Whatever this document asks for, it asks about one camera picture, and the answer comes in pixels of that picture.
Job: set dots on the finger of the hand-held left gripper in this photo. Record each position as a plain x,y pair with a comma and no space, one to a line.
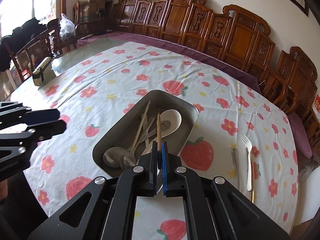
42,115
50,130

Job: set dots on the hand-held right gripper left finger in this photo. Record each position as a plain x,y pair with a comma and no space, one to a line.
155,155

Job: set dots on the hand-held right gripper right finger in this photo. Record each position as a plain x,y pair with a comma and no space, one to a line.
165,165

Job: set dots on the metal fork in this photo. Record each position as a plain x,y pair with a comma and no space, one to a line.
148,133

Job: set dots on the brown wooden chopstick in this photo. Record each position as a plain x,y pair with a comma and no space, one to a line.
158,130

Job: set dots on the metal spoon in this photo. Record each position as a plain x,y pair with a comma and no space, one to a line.
113,156
128,158

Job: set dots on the cream soup spoon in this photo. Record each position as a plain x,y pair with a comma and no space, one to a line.
172,120

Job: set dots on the rectangular metal tray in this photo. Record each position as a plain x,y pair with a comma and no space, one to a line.
182,110

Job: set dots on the small cream black case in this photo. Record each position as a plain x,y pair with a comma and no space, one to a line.
41,72

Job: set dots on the wooden dining chair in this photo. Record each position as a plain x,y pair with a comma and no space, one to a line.
37,47

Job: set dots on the thin metal utensil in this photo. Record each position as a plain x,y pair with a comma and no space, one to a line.
236,167

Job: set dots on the black jacket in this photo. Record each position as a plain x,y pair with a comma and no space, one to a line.
20,35

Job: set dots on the cream plastic fork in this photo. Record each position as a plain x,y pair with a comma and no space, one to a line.
249,165

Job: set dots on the floral strawberry tablecloth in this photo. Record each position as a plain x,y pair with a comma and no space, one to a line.
120,75

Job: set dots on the plastic bag with dark contents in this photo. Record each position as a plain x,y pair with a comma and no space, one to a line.
67,28

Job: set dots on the small black fan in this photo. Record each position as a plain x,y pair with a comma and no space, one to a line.
101,17

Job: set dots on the stacked cardboard boxes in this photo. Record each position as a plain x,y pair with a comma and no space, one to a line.
93,10

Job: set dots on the purple armchair cushion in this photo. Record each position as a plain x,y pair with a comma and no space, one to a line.
301,135

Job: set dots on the carved wooden sofa bench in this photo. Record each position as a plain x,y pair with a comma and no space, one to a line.
180,17

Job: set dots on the clear plastic bag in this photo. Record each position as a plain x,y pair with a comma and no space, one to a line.
306,171

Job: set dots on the carved wooden armchair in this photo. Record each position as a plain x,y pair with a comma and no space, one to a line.
300,80

